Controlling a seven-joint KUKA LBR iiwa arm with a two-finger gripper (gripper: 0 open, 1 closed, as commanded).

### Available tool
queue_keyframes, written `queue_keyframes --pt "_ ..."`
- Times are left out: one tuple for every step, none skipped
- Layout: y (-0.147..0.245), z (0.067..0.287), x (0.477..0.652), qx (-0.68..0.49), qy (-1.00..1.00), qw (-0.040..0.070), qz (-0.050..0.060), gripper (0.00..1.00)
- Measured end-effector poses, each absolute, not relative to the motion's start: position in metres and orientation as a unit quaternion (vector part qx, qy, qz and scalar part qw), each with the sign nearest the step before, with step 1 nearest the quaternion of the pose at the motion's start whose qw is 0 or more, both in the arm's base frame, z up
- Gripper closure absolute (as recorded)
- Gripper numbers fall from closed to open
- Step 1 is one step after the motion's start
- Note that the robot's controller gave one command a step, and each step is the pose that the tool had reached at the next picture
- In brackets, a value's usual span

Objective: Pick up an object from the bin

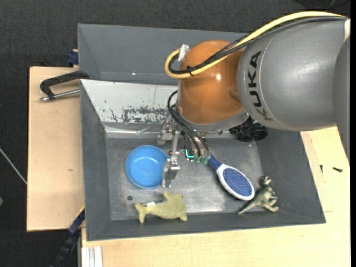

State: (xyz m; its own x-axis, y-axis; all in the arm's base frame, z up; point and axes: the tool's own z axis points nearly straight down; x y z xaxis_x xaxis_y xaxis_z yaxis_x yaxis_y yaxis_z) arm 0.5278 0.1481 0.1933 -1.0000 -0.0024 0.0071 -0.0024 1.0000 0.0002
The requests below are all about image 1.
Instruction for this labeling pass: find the yellow-green plush dolphin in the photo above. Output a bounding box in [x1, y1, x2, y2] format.
[134, 190, 189, 224]

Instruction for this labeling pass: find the blue and white brush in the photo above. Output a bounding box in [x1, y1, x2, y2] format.
[206, 152, 256, 201]

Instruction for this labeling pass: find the green toy dinosaur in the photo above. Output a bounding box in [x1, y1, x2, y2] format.
[237, 175, 279, 215]

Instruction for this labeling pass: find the brown cardboard board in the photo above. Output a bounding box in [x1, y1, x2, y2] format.
[26, 66, 86, 233]

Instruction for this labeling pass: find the grey metal bin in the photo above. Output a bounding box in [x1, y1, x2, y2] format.
[77, 23, 327, 241]

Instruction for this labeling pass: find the blue bowl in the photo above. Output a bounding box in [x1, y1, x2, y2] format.
[125, 145, 169, 190]

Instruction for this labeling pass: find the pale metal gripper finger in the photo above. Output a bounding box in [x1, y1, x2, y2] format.
[161, 160, 171, 189]
[169, 156, 181, 182]

